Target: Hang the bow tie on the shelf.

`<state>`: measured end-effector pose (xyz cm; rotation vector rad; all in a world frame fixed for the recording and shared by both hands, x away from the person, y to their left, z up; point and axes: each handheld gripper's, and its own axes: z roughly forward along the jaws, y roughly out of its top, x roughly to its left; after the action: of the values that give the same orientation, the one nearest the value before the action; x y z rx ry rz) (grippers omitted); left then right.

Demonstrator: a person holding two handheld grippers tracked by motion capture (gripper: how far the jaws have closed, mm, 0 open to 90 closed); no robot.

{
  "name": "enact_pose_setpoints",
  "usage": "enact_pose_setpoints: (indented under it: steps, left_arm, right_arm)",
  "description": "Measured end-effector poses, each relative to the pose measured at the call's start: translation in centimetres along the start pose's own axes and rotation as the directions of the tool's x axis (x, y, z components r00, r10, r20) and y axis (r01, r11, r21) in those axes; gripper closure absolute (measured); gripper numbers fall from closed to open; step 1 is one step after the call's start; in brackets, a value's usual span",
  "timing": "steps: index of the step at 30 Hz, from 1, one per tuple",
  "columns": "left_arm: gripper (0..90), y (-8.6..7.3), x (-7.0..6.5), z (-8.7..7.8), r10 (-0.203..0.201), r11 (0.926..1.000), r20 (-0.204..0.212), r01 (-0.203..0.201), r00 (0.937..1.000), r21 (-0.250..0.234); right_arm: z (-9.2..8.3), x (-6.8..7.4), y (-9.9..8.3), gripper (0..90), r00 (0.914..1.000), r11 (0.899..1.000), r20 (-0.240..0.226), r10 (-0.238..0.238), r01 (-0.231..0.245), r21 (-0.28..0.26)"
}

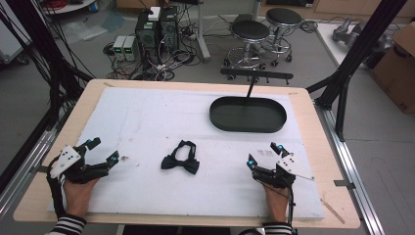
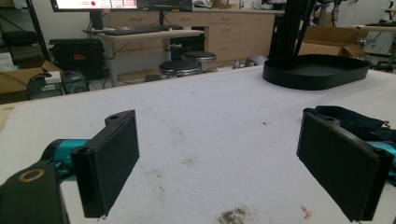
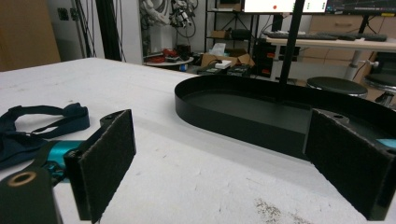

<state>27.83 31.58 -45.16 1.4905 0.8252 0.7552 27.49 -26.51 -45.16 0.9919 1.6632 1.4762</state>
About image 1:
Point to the grey machine part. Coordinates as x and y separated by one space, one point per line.
350 31

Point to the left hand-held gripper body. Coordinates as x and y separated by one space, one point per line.
73 169

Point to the white side table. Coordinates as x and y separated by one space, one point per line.
331 39

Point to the black round stool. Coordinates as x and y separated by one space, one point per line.
250 31
283 16

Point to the white round table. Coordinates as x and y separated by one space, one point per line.
70 6

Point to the grey desk leg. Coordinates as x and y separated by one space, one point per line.
203 36

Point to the cardboard box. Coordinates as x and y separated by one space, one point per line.
396 68

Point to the black computer tower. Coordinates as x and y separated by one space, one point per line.
147 37
169 31

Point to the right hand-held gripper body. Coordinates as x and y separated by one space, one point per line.
277 173

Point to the black metal frame post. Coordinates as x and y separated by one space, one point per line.
355 52

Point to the thin metal rod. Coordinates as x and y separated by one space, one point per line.
305 177

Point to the white foam mat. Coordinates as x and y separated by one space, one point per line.
163 114

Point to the white box device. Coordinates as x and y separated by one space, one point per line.
154 13

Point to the wooden table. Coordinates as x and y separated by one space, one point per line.
49 209

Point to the wooden stick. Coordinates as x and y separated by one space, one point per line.
332 211

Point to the person's right hand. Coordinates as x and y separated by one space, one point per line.
276 202

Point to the grey metal bracket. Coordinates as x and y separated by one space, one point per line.
344 184

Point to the person's left hand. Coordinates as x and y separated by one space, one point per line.
78 196

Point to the black bow tie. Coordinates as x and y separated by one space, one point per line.
182 163

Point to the aluminium rail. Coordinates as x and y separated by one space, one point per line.
23 169
355 169

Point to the black rack with oval tray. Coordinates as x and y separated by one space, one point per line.
248 115

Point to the grey power supply unit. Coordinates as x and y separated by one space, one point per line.
119 47
131 48

